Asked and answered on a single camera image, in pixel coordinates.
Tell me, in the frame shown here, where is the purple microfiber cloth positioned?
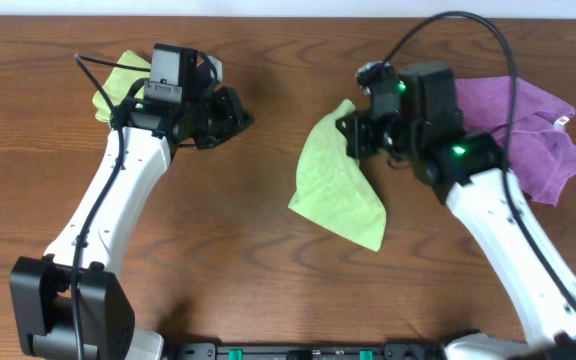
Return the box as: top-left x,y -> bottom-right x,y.
455,76 -> 576,206

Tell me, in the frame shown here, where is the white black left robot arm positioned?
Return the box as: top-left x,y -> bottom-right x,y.
9,86 -> 254,359

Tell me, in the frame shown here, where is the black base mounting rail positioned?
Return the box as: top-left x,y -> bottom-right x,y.
162,342 -> 448,360

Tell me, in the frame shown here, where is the light green microfiber cloth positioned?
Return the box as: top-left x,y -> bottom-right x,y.
288,99 -> 387,252

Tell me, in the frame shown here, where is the folded green cloth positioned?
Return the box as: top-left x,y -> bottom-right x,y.
92,50 -> 151,123

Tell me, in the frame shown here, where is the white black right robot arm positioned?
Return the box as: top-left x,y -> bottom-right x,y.
336,112 -> 576,359

